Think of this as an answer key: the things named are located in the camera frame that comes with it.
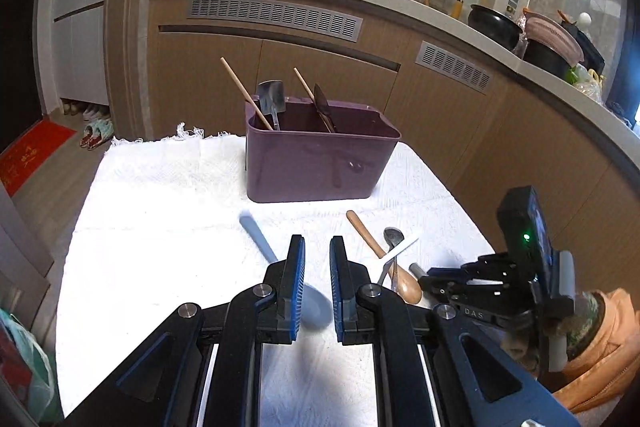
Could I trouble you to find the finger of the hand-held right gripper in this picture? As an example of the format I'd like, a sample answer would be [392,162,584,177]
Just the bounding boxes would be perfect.
[418,273,502,306]
[429,253,519,284]

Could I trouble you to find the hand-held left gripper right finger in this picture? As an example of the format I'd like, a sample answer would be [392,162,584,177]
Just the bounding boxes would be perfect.
[329,235,583,427]

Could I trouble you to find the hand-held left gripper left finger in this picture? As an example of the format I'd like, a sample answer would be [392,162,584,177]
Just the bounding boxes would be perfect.
[60,234,307,427]

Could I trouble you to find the blue plastic spoon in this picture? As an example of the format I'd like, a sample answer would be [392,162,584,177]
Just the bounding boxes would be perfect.
[238,212,333,329]

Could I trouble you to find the wooden spoon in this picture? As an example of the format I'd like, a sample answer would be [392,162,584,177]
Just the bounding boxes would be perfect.
[346,210,424,306]

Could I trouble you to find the purple plastic utensil holder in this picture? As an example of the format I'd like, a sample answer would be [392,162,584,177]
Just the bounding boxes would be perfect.
[244,94,402,204]

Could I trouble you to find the black shovel-shaped spoon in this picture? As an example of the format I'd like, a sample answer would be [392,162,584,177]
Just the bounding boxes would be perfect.
[313,83,337,134]

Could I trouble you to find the silver shovel-shaped spoon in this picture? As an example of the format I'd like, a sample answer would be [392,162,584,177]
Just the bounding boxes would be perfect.
[257,80,286,131]

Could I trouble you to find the wooden chopstick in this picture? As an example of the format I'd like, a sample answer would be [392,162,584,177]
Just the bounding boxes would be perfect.
[220,57,275,132]

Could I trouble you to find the dark spatula wooden handle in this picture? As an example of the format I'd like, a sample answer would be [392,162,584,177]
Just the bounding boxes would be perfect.
[293,67,337,134]

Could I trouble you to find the person's right forearm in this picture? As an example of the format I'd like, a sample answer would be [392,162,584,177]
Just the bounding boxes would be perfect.
[547,288,640,414]

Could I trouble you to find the wooden kitchen counter cabinet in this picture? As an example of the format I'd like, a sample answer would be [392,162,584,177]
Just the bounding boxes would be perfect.
[147,0,640,358]

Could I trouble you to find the white textured table cloth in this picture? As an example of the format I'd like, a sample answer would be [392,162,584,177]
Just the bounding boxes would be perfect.
[55,123,501,427]

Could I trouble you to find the green vegetables in bag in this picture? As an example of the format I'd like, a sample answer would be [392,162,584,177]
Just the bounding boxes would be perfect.
[567,64,608,105]

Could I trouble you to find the black pot under basket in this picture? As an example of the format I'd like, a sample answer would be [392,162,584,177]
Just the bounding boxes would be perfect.
[522,39,573,80]

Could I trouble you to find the short grey vent grille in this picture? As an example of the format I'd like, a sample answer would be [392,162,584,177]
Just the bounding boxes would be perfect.
[415,41,493,95]

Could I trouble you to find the black kitchen appliance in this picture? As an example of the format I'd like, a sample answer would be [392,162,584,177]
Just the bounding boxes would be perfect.
[560,9,607,78]

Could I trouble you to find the pink plastic basket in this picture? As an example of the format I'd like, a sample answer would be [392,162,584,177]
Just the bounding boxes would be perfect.
[522,9,585,62]

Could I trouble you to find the black cooking pot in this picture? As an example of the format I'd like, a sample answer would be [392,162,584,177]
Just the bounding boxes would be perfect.
[467,4,523,50]

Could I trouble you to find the long grey vent grille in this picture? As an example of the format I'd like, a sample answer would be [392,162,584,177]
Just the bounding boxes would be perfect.
[187,0,363,42]

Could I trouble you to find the row of shoes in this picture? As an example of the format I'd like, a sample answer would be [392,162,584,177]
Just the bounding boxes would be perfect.
[62,102,108,120]

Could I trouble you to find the red doormat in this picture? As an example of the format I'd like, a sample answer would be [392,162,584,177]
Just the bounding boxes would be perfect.
[0,119,78,198]

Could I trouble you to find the white shoe cabinet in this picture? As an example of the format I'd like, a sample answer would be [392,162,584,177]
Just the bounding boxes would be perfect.
[50,0,123,108]

